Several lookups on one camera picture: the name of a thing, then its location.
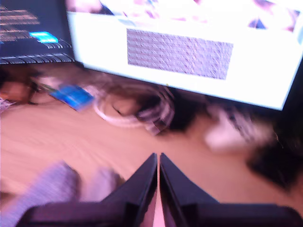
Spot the grey ribbed sock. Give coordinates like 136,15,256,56
80,166,125,203

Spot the dark code screen monitor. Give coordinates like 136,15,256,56
0,0,75,66

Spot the white game controller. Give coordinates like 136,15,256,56
204,105,275,154

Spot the white coiled cable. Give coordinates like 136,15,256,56
93,84,176,137

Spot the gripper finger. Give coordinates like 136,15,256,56
160,153,220,227
100,153,158,227

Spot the blue knitted sock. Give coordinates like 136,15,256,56
0,160,80,227

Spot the black wallet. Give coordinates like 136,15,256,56
246,139,303,194

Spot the black monitor stand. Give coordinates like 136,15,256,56
163,86,209,134

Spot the blue plastic packet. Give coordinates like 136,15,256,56
49,83,95,112

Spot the bright screen monitor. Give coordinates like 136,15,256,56
65,0,303,112

